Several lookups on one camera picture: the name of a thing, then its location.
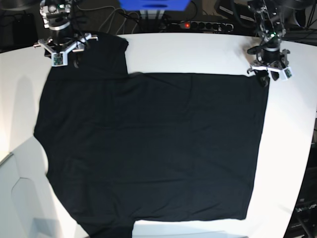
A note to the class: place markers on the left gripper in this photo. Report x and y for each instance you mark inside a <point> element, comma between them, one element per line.
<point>269,59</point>

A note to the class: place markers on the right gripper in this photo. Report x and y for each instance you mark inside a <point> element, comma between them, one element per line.
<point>71,46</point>

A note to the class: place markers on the black T-shirt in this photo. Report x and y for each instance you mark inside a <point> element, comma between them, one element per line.
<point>166,147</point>

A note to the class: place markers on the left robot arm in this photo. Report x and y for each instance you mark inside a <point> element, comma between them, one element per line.
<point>269,25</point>

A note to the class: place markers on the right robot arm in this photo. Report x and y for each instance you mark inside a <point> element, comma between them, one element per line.
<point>59,20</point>

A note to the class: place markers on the black power strip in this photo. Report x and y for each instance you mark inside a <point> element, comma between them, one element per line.
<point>202,26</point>

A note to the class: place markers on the blue plastic box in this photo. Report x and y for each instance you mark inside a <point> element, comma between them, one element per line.
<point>171,5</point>

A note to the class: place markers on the white chair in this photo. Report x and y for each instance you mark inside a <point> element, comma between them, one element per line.
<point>29,207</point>

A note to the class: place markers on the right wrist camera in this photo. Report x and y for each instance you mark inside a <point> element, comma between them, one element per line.
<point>59,59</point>

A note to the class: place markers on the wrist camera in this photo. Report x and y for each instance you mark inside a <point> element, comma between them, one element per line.
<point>59,59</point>
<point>286,73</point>

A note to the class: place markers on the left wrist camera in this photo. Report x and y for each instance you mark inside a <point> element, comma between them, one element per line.
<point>286,73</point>

